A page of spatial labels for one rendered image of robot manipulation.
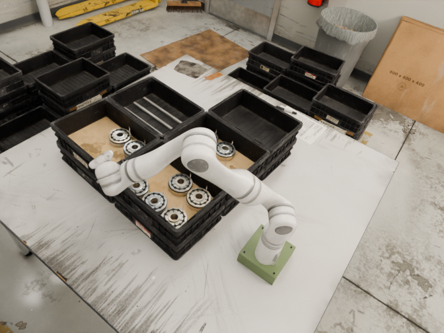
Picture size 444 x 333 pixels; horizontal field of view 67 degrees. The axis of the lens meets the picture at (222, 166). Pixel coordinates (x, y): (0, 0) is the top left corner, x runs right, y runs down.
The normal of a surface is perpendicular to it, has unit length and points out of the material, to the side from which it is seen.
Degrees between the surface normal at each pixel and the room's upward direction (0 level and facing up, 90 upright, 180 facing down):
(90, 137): 0
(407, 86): 75
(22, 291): 0
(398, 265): 0
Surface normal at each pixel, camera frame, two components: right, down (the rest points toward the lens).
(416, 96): -0.52, 0.35
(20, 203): 0.12, -0.67
